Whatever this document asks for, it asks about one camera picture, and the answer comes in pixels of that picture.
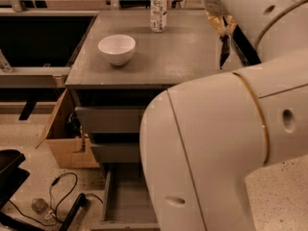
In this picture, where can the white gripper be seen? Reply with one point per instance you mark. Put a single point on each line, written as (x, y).
(210, 1)

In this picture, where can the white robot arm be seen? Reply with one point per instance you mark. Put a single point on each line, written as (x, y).
(200, 139)

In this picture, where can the grey drawer cabinet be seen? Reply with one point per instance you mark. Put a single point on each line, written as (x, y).
(188, 49)

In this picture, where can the top grey drawer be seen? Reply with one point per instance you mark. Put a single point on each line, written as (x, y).
(110, 119)

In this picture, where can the middle grey drawer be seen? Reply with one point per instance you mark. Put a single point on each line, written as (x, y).
(116, 152)

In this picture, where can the open bottom grey drawer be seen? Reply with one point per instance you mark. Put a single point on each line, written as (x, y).
(127, 205)

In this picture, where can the clear plastic water bottle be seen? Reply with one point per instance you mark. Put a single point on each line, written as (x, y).
(158, 15)

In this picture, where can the white ceramic bowl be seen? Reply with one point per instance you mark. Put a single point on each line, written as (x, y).
(117, 49)

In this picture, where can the brown cardboard box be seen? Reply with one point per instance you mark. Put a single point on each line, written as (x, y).
(69, 151)

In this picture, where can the clear plastic cup on floor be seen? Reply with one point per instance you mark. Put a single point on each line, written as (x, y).
(39, 205)

